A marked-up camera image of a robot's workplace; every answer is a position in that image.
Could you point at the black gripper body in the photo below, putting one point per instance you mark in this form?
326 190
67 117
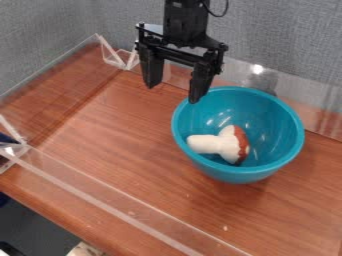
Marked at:
181 39

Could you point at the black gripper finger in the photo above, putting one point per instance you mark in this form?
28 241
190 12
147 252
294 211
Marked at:
201 81
151 64

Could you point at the white and brown toy mushroom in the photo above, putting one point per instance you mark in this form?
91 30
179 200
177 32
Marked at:
230 144

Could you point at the blue plastic bowl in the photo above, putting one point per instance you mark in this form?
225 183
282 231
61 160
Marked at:
270 122

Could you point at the clear acrylic corner bracket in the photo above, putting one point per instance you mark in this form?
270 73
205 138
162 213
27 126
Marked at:
119 58

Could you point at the clear acrylic barrier wall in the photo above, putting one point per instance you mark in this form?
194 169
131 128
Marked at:
101 170

